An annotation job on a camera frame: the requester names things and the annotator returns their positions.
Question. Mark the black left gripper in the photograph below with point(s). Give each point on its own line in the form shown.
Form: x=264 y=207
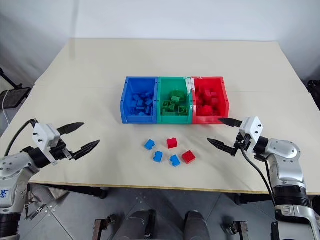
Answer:
x=60 y=150

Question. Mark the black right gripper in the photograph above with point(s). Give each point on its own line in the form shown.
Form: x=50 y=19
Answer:
x=243 y=142

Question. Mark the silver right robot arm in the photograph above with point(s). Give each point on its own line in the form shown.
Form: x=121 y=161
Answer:
x=285 y=152

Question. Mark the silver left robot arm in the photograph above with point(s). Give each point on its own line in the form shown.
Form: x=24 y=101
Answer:
x=10 y=170

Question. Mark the red plastic storage bin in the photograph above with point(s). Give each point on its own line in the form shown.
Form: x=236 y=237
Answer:
x=210 y=119

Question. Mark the red toy brick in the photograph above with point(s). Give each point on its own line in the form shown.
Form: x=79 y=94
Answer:
x=172 y=143
x=212 y=94
x=188 y=157

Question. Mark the green toy brick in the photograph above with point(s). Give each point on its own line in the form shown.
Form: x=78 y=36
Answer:
x=175 y=99
x=172 y=107
x=165 y=104
x=183 y=110

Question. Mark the green plastic storage bin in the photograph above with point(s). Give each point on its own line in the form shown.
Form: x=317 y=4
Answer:
x=175 y=119

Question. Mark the blue toy brick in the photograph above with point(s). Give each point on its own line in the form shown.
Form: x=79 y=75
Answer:
x=175 y=161
x=157 y=157
x=149 y=95
x=148 y=102
x=149 y=145

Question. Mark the blue plastic storage bin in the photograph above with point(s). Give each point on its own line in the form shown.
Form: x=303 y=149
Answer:
x=125 y=100

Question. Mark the white tape strips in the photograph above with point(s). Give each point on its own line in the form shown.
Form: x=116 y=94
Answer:
x=189 y=83

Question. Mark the black floor stand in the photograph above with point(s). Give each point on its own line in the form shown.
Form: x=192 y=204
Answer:
x=15 y=93

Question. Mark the dark rounded robot leg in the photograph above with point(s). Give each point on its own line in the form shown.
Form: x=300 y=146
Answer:
x=140 y=225
x=196 y=225

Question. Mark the black equipment piece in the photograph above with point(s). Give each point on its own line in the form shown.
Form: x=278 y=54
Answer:
x=314 y=86

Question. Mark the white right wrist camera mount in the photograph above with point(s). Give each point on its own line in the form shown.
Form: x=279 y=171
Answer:
x=251 y=127

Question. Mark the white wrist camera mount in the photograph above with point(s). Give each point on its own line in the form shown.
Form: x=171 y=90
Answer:
x=44 y=136
x=251 y=127

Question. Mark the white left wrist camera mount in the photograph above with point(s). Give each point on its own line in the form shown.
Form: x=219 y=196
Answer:
x=44 y=136

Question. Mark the black table frame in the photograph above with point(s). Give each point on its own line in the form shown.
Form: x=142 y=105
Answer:
x=150 y=191

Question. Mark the rusty metal bracket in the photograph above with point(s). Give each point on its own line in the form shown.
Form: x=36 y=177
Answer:
x=240 y=228
x=102 y=226

